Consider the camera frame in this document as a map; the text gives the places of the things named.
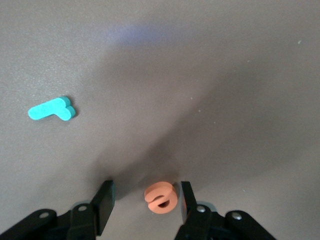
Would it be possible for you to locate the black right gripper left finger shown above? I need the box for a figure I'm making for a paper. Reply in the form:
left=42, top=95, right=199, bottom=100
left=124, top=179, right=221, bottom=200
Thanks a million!
left=0, top=180, right=116, bottom=240

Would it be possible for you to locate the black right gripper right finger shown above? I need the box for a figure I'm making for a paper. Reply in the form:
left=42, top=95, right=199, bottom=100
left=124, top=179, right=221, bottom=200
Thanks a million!
left=174, top=181, right=276, bottom=240

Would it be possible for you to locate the orange foam letter e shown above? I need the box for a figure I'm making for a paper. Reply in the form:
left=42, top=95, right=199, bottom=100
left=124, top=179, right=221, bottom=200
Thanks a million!
left=144, top=181, right=179, bottom=215

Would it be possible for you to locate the teal foam letter r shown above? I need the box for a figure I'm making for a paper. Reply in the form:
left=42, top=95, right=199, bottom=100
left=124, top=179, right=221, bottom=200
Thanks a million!
left=27, top=96, right=77, bottom=123

